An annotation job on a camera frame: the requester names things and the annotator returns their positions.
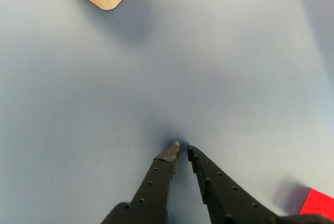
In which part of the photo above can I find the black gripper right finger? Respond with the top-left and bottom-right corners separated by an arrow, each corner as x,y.
187,145 -> 334,224

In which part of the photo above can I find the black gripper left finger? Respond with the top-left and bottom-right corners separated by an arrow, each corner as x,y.
100,140 -> 181,224

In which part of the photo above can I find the red cube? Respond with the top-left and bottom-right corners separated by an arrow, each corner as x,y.
299,188 -> 334,218

